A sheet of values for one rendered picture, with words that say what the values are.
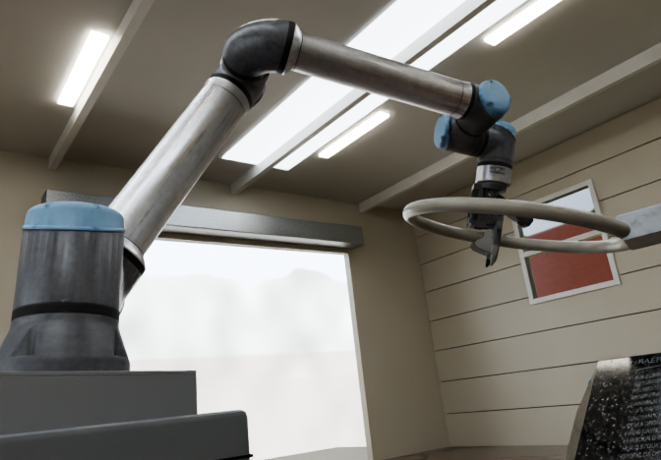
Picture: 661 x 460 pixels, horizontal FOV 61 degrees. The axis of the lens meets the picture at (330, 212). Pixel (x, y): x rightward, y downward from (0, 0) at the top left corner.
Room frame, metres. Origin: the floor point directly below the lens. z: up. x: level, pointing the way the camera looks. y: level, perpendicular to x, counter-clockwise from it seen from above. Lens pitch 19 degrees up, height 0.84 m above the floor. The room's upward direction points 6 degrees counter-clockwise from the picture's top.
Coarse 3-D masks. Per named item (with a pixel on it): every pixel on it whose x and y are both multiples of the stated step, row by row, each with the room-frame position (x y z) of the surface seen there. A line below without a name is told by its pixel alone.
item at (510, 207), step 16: (416, 208) 1.11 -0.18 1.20; (432, 208) 1.07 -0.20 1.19; (448, 208) 1.04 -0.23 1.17; (464, 208) 1.01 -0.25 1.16; (480, 208) 1.00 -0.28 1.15; (496, 208) 0.98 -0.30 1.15; (512, 208) 0.97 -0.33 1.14; (528, 208) 0.97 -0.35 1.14; (544, 208) 0.96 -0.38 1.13; (560, 208) 0.97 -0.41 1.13; (416, 224) 1.29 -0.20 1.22; (432, 224) 1.34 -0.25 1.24; (576, 224) 0.98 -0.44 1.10; (592, 224) 0.98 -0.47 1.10; (608, 224) 0.99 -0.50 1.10; (624, 224) 1.02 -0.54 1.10; (464, 240) 1.42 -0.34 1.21; (512, 240) 1.41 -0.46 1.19; (528, 240) 1.40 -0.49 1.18; (544, 240) 1.39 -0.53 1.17; (608, 240) 1.24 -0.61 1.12
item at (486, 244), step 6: (486, 234) 1.40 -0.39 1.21; (480, 240) 1.40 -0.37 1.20; (486, 240) 1.40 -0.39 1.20; (492, 240) 1.40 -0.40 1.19; (480, 246) 1.40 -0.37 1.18; (486, 246) 1.40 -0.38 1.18; (492, 246) 1.40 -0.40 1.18; (498, 246) 1.39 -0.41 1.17; (492, 252) 1.40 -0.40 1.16; (498, 252) 1.40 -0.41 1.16; (492, 258) 1.40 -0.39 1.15; (492, 264) 1.41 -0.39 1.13
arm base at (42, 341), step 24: (24, 312) 0.79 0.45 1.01; (48, 312) 0.78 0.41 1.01; (72, 312) 0.79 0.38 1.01; (96, 312) 0.82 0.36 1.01; (24, 336) 0.77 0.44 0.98; (48, 336) 0.77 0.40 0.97; (72, 336) 0.78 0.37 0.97; (96, 336) 0.81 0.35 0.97; (120, 336) 0.86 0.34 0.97; (0, 360) 0.77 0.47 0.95; (24, 360) 0.76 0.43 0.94; (48, 360) 0.76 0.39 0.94; (72, 360) 0.77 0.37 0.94; (96, 360) 0.79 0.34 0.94; (120, 360) 0.83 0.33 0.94
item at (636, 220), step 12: (660, 204) 1.00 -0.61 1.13; (624, 216) 1.04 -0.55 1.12; (636, 216) 1.03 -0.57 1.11; (648, 216) 1.02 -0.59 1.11; (660, 216) 1.01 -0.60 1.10; (636, 228) 1.03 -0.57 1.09; (648, 228) 1.02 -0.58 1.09; (660, 228) 1.01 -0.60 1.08; (624, 240) 1.04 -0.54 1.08; (636, 240) 1.06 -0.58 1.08; (648, 240) 1.08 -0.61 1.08; (660, 240) 1.09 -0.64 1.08
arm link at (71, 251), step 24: (48, 216) 0.79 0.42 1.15; (72, 216) 0.79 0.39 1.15; (96, 216) 0.82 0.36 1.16; (120, 216) 0.86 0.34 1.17; (24, 240) 0.80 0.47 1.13; (48, 240) 0.79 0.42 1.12; (72, 240) 0.79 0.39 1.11; (96, 240) 0.81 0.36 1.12; (120, 240) 0.86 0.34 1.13; (24, 264) 0.80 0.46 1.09; (48, 264) 0.78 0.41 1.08; (72, 264) 0.79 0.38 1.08; (96, 264) 0.81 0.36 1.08; (120, 264) 0.87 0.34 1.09; (24, 288) 0.79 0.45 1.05; (48, 288) 0.78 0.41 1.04; (72, 288) 0.79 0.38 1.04; (96, 288) 0.81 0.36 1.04; (120, 288) 0.87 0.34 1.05
